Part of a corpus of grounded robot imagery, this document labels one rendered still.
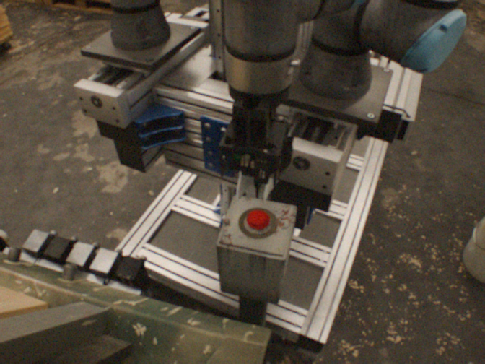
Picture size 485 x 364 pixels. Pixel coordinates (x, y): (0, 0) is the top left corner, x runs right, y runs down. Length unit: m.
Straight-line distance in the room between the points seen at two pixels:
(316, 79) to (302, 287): 0.86
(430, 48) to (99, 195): 1.77
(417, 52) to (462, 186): 1.75
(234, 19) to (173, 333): 0.44
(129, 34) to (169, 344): 0.68
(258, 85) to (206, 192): 1.31
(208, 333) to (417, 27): 0.55
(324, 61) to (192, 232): 1.00
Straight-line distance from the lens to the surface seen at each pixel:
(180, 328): 0.60
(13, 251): 0.81
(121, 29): 0.96
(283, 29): 0.38
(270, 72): 0.40
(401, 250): 1.89
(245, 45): 0.39
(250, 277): 0.70
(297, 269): 1.46
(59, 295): 0.68
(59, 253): 0.91
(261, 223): 0.64
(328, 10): 0.43
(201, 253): 1.49
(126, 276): 0.83
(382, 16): 0.66
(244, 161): 0.48
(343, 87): 0.76
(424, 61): 0.64
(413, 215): 2.05
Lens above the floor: 1.45
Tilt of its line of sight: 46 degrees down
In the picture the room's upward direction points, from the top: straight up
